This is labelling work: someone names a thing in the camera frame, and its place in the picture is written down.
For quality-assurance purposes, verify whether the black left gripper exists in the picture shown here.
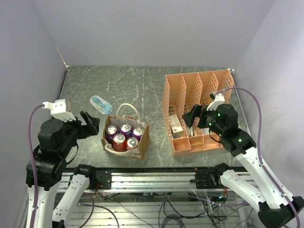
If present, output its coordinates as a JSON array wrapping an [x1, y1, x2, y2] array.
[[57, 109, 100, 156]]

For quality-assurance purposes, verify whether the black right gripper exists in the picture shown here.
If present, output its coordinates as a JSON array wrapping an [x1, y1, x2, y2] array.
[[182, 104, 225, 137]]

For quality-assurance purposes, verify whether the red soda can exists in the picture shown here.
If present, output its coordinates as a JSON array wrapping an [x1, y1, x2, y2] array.
[[112, 133, 127, 152]]

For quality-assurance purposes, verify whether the brown canvas tote bag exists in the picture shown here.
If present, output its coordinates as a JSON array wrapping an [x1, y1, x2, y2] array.
[[101, 103, 150, 160]]

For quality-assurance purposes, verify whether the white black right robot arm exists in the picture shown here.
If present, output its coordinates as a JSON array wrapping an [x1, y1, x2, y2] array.
[[182, 104, 304, 228]]

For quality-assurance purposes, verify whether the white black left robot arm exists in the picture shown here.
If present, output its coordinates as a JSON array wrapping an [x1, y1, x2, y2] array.
[[26, 111, 100, 228]]

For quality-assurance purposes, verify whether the blue white blister pack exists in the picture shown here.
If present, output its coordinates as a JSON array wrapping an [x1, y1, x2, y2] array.
[[89, 95, 113, 115]]

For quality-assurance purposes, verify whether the white staples box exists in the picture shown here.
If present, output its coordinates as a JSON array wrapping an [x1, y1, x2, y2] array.
[[169, 114, 183, 139]]

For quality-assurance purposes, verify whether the purple soda can left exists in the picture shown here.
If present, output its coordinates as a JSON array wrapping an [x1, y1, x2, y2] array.
[[105, 124, 118, 143]]

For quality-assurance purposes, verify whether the purple soda can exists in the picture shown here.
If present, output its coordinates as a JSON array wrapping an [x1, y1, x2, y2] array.
[[105, 124, 118, 143], [119, 123, 133, 137], [132, 126, 144, 141]]

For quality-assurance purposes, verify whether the peach plastic file organizer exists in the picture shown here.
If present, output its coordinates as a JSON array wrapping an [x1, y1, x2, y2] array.
[[162, 69, 234, 157]]

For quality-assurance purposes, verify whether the purple soda can centre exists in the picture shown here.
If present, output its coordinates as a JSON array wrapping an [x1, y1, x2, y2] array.
[[119, 123, 133, 137]]

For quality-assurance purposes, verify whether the silver top soda can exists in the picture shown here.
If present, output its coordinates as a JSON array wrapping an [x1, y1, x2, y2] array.
[[126, 137, 139, 150]]

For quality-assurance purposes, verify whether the purple soda can right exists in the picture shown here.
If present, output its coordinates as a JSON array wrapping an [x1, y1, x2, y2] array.
[[132, 126, 144, 141]]

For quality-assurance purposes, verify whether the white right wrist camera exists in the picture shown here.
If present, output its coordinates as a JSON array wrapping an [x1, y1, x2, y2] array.
[[207, 93, 225, 111]]

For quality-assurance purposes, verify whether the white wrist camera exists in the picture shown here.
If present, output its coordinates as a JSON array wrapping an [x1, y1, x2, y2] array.
[[42, 99, 76, 123], [207, 93, 225, 111]]

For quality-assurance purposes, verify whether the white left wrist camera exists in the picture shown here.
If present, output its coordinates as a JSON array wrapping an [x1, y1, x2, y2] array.
[[42, 99, 76, 123]]

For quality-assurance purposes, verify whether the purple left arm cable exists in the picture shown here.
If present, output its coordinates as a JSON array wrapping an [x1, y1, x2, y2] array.
[[28, 104, 46, 228]]

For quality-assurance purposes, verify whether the aluminium frame rail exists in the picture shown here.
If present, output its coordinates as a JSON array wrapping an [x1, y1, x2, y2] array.
[[86, 171, 224, 194]]

